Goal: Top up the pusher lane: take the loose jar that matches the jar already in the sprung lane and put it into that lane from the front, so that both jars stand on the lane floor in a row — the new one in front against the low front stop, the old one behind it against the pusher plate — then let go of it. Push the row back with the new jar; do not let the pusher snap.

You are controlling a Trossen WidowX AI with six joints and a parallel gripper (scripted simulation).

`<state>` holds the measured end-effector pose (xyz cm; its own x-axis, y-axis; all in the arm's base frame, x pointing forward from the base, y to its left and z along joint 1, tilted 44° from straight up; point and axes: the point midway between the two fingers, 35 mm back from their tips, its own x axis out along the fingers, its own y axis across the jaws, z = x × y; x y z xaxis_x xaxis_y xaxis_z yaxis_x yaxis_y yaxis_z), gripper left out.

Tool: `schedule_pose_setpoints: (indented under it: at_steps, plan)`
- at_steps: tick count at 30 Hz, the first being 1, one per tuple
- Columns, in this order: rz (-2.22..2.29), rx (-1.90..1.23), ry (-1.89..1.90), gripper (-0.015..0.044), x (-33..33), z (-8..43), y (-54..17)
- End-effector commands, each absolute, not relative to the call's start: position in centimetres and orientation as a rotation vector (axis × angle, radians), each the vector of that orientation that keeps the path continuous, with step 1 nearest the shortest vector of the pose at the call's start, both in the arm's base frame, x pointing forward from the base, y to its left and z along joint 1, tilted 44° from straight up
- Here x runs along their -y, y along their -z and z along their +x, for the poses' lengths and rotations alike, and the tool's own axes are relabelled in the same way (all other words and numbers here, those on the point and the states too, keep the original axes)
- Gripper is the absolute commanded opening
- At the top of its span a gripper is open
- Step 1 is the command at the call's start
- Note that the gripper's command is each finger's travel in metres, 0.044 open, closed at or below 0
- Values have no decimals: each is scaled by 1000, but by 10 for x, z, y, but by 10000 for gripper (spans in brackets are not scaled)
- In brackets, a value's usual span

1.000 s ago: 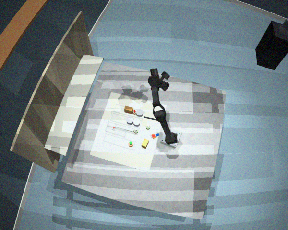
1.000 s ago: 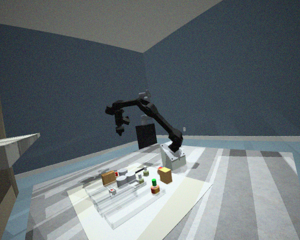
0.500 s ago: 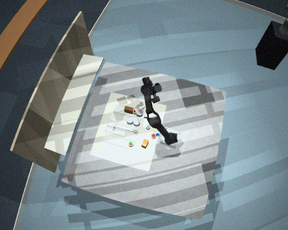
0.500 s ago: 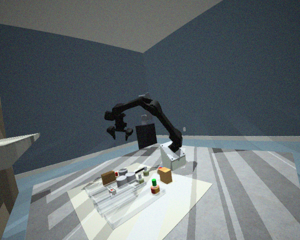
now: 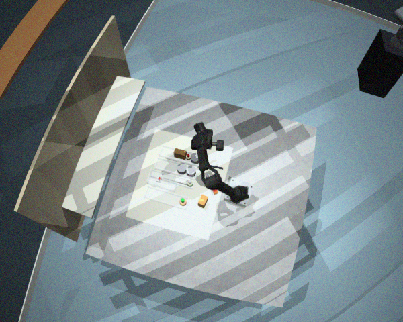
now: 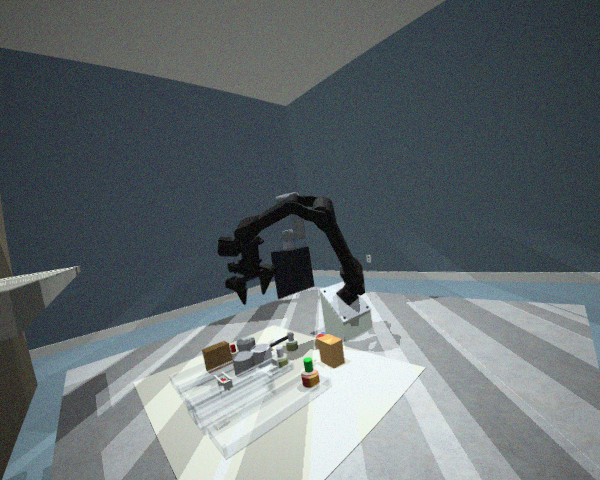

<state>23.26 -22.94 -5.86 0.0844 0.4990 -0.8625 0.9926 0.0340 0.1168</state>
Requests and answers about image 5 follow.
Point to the tan cardboard box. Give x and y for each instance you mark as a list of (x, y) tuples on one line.
[(178, 153)]

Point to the brown cardboard box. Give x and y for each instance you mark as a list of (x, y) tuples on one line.
[(202, 201)]

